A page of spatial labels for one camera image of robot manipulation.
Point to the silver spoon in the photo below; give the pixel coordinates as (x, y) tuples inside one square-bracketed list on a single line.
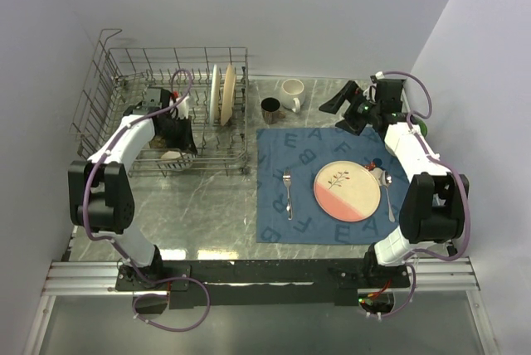
[(385, 180)]

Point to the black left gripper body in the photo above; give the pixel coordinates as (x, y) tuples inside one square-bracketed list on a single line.
[(167, 133)]

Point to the blue letter pattern cloth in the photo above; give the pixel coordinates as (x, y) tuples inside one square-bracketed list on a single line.
[(304, 151)]

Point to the brown rimmed ceramic bowl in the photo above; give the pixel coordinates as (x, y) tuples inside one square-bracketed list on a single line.
[(158, 142)]

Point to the beige plate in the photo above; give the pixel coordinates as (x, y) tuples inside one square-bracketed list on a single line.
[(228, 95)]

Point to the white ceramic mug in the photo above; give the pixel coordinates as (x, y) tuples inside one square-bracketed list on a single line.
[(292, 95)]

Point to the white strawberry pattern plate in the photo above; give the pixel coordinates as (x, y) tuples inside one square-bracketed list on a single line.
[(214, 95)]

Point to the floral mug green inside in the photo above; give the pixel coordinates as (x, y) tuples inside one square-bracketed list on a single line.
[(421, 124)]

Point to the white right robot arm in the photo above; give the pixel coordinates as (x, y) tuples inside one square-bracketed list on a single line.
[(434, 218)]

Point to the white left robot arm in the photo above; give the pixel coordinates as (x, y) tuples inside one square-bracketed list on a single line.
[(100, 196)]

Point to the pink and cream plate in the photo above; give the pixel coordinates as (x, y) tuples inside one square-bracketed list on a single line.
[(347, 191)]

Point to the silver fork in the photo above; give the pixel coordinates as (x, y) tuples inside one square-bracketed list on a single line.
[(287, 183)]

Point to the dark brown metal cup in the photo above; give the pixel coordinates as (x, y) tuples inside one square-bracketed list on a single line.
[(271, 110)]

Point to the metal wire dish rack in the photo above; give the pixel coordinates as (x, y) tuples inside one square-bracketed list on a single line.
[(118, 77)]

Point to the aluminium frame rail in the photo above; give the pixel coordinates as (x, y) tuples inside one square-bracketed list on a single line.
[(99, 278)]

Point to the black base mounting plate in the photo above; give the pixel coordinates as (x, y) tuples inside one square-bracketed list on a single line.
[(265, 282)]

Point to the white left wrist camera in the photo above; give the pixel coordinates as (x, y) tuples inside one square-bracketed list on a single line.
[(182, 110)]

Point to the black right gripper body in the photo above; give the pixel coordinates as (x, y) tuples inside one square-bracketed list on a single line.
[(360, 112)]

